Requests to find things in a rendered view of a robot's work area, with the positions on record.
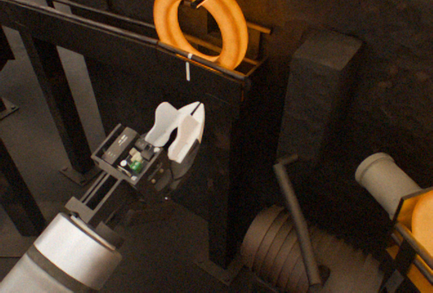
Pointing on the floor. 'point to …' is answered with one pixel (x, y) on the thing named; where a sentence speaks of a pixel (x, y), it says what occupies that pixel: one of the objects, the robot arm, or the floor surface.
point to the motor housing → (254, 232)
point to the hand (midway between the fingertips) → (196, 113)
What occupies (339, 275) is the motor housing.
